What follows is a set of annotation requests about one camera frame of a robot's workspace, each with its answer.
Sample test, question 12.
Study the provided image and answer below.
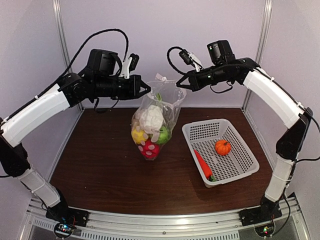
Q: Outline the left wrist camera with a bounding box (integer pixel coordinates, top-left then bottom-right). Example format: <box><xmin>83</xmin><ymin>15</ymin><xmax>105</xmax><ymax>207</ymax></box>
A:
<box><xmin>119</xmin><ymin>53</ymin><xmax>140</xmax><ymax>79</ymax></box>

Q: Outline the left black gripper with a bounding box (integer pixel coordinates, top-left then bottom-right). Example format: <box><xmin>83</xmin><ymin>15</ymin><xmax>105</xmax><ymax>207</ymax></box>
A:
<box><xmin>93</xmin><ymin>73</ymin><xmax>151</xmax><ymax>100</ymax></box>

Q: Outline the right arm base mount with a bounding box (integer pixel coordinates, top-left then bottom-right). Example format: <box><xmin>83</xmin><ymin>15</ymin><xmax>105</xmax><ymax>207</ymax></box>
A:
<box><xmin>238</xmin><ymin>196</ymin><xmax>282</xmax><ymax>227</ymax></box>

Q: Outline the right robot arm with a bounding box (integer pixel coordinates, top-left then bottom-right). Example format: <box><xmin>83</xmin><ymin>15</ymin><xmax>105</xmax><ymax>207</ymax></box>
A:
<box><xmin>176</xmin><ymin>40</ymin><xmax>313</xmax><ymax>221</ymax></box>

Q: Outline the left black cable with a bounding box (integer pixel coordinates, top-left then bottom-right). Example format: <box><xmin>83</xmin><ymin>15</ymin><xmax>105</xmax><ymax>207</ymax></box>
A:
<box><xmin>32</xmin><ymin>28</ymin><xmax>130</xmax><ymax>101</ymax></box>

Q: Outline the red pepper toy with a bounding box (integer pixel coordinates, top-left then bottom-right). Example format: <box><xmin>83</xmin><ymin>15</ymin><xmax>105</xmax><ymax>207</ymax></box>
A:
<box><xmin>138</xmin><ymin>140</ymin><xmax>160</xmax><ymax>160</ymax></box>

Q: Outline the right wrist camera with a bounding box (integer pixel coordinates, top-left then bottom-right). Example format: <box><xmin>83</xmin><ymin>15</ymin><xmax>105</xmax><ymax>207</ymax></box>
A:
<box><xmin>179</xmin><ymin>49</ymin><xmax>203</xmax><ymax>72</ymax></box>

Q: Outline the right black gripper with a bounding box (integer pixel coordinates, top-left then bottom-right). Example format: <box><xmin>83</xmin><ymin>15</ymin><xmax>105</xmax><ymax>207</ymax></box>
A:
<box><xmin>177</xmin><ymin>62</ymin><xmax>234</xmax><ymax>91</ymax></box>

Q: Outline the aluminium front rail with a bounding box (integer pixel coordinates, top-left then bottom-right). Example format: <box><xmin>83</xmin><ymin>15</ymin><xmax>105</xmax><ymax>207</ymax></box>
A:
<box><xmin>18</xmin><ymin>197</ymin><xmax>312</xmax><ymax>240</ymax></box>

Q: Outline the right black cable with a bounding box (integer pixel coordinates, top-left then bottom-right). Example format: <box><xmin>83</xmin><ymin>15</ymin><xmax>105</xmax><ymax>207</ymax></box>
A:
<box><xmin>166</xmin><ymin>45</ymin><xmax>188</xmax><ymax>76</ymax></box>

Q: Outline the orange pumpkin toy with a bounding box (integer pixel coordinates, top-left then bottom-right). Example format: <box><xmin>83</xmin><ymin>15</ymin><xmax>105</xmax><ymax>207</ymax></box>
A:
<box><xmin>215</xmin><ymin>139</ymin><xmax>232</xmax><ymax>156</ymax></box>

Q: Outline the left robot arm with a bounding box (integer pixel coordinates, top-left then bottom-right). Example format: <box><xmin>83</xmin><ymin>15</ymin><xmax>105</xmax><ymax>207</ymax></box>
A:
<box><xmin>0</xmin><ymin>49</ymin><xmax>151</xmax><ymax>222</ymax></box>

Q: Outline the black cable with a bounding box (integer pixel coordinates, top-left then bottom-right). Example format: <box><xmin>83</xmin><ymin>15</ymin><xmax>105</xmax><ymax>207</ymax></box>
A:
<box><xmin>32</xmin><ymin>28</ymin><xmax>130</xmax><ymax>101</ymax></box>
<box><xmin>166</xmin><ymin>45</ymin><xmax>188</xmax><ymax>76</ymax></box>

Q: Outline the orange carrot toy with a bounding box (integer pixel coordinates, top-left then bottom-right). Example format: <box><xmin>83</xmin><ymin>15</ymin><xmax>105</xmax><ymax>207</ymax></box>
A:
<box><xmin>193</xmin><ymin>149</ymin><xmax>213</xmax><ymax>181</ymax></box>

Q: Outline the left aluminium frame post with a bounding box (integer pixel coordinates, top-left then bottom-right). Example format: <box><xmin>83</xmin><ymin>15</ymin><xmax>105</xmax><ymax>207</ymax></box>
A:
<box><xmin>51</xmin><ymin>0</ymin><xmax>84</xmax><ymax>112</ymax></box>

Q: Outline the white cauliflower toy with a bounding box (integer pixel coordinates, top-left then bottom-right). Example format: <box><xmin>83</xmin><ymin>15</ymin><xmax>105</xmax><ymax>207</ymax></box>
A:
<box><xmin>137</xmin><ymin>94</ymin><xmax>164</xmax><ymax>134</ymax></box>

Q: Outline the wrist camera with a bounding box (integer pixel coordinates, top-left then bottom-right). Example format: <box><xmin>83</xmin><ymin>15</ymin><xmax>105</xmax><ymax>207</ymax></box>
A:
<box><xmin>119</xmin><ymin>53</ymin><xmax>140</xmax><ymax>79</ymax></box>
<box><xmin>179</xmin><ymin>49</ymin><xmax>203</xmax><ymax>72</ymax></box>

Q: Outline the green pepper toy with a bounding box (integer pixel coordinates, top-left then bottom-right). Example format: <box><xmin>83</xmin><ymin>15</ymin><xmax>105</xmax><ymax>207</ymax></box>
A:
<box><xmin>151</xmin><ymin>125</ymin><xmax>171</xmax><ymax>145</ymax></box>

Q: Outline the right aluminium frame post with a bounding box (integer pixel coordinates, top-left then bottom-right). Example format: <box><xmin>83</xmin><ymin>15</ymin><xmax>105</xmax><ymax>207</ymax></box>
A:
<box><xmin>241</xmin><ymin>0</ymin><xmax>273</xmax><ymax>111</ymax></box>

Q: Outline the green lettuce leaf toy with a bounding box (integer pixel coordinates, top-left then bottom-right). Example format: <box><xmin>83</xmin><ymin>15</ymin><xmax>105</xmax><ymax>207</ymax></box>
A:
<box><xmin>208</xmin><ymin>175</ymin><xmax>217</xmax><ymax>182</ymax></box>

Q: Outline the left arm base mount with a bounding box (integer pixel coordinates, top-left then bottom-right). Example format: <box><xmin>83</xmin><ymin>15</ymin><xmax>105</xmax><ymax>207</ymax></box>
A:
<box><xmin>45</xmin><ymin>206</ymin><xmax>89</xmax><ymax>227</ymax></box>

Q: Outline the yellow apple toy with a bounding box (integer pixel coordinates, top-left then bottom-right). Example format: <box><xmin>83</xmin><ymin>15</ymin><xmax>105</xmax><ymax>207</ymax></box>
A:
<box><xmin>131</xmin><ymin>128</ymin><xmax>149</xmax><ymax>146</ymax></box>

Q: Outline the white plastic basket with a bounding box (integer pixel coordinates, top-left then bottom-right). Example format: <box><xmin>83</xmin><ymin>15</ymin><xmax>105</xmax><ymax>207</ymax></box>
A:
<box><xmin>181</xmin><ymin>118</ymin><xmax>260</xmax><ymax>189</ymax></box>

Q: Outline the clear dotted zip bag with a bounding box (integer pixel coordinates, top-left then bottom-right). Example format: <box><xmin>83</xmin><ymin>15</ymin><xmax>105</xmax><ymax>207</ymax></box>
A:
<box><xmin>131</xmin><ymin>73</ymin><xmax>187</xmax><ymax>161</ymax></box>

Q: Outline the aluminium frame post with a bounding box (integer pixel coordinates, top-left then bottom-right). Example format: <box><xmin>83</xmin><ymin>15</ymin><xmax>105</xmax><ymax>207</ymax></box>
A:
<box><xmin>241</xmin><ymin>0</ymin><xmax>273</xmax><ymax>111</ymax></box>
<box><xmin>51</xmin><ymin>0</ymin><xmax>84</xmax><ymax>112</ymax></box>

